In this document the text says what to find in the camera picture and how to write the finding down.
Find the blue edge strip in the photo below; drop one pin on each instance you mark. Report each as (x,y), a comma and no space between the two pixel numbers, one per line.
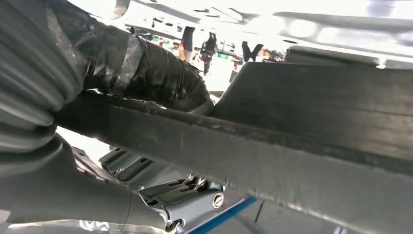
(222,214)

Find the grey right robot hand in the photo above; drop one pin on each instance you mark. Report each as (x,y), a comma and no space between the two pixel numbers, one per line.
(64,190)

